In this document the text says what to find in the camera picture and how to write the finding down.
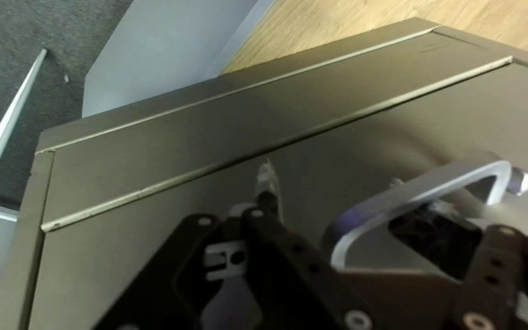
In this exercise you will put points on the white metal tube frame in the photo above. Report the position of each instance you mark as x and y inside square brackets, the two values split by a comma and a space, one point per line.
[7, 131]

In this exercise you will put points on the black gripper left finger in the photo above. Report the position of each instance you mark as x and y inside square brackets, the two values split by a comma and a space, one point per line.
[287, 286]

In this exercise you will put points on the beige metal file cabinet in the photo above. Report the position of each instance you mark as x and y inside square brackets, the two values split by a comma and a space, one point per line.
[214, 140]

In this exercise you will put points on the beige drawer with label holder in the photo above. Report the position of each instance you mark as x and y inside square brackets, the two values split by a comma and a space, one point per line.
[397, 134]

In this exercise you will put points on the gray base cabinet wooden top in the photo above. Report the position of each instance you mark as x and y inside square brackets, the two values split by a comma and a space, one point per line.
[165, 48]

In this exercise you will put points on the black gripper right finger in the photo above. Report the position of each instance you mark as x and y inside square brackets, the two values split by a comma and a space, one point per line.
[513, 281]

